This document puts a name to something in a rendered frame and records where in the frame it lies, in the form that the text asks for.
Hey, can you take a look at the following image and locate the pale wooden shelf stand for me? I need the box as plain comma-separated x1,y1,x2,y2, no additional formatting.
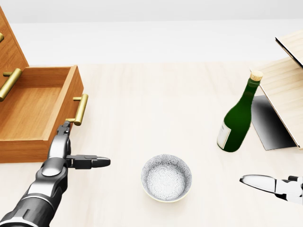
250,29,303,151

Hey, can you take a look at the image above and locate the long brass drawer handle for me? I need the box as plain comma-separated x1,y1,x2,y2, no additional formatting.
0,68,23,103

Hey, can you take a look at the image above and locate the brass handle of open drawer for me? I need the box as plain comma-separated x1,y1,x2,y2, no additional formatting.
65,93,89,126

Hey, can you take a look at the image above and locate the wooden cabinet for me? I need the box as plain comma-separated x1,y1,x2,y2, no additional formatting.
0,6,30,95

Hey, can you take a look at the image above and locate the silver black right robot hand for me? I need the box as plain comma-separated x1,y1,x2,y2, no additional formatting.
239,174,303,205

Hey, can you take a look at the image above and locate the open wooden drawer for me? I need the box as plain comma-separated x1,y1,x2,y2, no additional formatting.
0,65,85,164

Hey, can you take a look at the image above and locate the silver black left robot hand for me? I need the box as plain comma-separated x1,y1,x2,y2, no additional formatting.
26,120,111,201

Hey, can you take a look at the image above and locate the closed wooden drawer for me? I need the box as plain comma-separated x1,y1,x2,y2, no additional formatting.
0,7,18,57
0,44,30,95

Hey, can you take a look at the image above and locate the patterned white bowl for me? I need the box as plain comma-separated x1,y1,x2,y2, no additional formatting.
141,154,193,203

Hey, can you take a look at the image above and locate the green corked glass bottle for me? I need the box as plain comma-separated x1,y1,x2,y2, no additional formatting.
216,70,264,153

